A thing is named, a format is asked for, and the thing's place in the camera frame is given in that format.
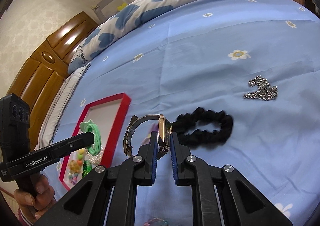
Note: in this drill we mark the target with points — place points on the white striped pillow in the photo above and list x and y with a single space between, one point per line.
67 91

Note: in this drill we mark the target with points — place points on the yellow plastic clip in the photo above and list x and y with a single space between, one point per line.
122 6

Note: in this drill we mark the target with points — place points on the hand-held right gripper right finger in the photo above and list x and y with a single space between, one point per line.
173 158

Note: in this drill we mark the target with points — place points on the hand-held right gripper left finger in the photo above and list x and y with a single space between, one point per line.
155 158

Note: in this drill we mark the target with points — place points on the red shallow cardboard box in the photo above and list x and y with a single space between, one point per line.
105 113

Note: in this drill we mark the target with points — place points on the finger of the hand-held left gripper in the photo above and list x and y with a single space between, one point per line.
77 141

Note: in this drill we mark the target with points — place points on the fruit shaped hair clip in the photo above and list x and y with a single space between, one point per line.
80 156

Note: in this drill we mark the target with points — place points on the person's left hand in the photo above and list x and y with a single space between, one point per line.
45 191

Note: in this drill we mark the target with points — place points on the wooden headboard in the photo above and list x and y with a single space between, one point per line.
50 71

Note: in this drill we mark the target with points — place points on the black scrunchie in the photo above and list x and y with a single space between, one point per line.
225 126

